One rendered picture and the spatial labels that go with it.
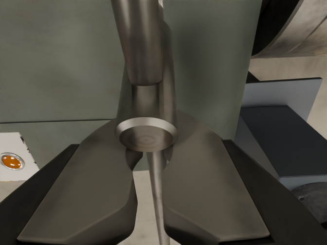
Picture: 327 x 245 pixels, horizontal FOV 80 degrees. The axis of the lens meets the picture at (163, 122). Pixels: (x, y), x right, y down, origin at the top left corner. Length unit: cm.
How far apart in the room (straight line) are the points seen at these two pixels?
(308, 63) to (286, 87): 97
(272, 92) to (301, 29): 59
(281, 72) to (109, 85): 161
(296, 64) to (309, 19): 152
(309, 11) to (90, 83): 22
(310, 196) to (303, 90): 43
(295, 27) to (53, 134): 28
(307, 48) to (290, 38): 4
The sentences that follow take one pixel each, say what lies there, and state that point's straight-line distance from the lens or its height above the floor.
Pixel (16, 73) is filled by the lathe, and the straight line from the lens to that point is 23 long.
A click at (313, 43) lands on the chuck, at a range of 31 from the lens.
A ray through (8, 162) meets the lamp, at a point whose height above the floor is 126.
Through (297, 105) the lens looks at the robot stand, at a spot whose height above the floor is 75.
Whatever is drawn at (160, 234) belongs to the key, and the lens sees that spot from 22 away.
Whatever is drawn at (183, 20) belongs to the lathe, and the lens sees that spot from 17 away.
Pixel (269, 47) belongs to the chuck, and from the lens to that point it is 29.
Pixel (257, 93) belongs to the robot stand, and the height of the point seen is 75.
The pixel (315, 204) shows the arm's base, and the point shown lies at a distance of 61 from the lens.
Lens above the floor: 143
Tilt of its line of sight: 57 degrees down
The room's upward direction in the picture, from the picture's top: 180 degrees clockwise
